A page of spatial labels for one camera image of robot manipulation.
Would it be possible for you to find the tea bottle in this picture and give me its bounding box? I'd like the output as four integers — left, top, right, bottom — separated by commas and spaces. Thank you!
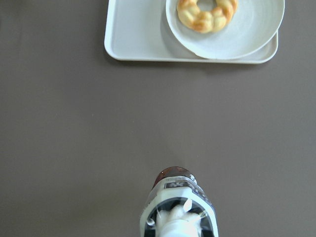
139, 166, 219, 237

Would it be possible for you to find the white rectangular serving tray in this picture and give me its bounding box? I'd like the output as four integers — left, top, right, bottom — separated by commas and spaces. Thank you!
104, 0, 278, 64

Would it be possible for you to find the glazed twisted donut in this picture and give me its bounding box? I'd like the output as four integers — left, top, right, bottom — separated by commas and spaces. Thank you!
177, 0, 238, 34

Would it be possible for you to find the white round plate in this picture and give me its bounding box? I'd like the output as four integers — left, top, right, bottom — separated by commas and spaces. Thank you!
165, 0, 285, 60

